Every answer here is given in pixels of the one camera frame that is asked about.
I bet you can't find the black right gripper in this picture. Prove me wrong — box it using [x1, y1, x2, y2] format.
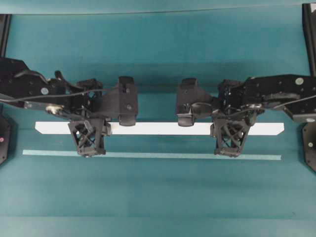
[175, 78, 213, 126]

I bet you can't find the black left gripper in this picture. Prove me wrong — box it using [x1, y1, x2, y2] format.
[100, 76, 138, 126]

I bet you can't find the white wooden board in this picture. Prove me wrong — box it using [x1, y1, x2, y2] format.
[35, 121, 284, 136]

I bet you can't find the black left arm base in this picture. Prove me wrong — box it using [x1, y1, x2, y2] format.
[0, 115, 11, 164]

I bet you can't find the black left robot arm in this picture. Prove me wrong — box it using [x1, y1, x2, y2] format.
[0, 57, 138, 126]

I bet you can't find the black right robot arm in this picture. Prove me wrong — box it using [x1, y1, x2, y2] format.
[176, 75, 316, 127]

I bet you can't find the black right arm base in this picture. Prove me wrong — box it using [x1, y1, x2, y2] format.
[302, 122, 316, 172]

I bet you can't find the teal table cloth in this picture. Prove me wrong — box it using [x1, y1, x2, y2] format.
[0, 0, 316, 237]

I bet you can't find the light teal tape strip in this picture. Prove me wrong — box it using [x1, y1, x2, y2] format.
[22, 150, 281, 161]

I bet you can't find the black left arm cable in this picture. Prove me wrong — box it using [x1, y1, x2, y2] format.
[0, 90, 112, 104]

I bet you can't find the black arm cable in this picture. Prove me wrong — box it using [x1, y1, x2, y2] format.
[192, 92, 316, 114]
[0, 90, 112, 104]

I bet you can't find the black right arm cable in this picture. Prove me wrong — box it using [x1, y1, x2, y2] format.
[192, 92, 316, 114]

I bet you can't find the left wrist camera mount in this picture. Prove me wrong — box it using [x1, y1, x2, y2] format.
[68, 118, 112, 157]

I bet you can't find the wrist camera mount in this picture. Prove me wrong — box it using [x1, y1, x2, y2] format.
[210, 114, 257, 158]
[68, 118, 112, 157]

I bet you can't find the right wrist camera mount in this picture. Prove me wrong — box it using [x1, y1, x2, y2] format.
[210, 114, 257, 158]

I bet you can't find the black left frame rail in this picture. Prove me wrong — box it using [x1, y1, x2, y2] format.
[0, 14, 12, 57]

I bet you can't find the black frame rail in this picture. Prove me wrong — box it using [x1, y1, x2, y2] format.
[302, 2, 316, 77]
[0, 14, 12, 57]

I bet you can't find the black right frame rail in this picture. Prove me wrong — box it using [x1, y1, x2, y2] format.
[302, 2, 316, 77]

